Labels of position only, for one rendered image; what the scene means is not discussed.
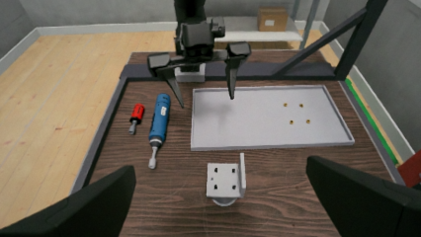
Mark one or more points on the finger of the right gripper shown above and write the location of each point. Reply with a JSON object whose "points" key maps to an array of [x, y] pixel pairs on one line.
{"points": [[231, 72], [169, 73]]}

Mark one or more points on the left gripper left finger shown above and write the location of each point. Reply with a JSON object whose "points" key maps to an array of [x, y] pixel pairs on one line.
{"points": [[98, 210]]}

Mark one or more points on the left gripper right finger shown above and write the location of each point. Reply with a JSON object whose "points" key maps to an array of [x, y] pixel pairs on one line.
{"points": [[363, 205]]}

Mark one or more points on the red nut driver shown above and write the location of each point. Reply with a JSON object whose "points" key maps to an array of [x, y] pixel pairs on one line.
{"points": [[136, 117]]}

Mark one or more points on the grey cylinder with black studs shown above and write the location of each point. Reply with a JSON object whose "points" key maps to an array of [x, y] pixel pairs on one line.
{"points": [[224, 201]]}

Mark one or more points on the blue cordless screwdriver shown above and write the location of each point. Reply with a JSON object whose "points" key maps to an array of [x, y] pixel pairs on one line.
{"points": [[159, 124]]}

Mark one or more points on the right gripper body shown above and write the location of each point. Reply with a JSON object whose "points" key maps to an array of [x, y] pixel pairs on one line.
{"points": [[162, 60]]}

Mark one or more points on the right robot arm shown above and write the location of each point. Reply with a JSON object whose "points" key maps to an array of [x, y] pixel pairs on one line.
{"points": [[198, 33]]}

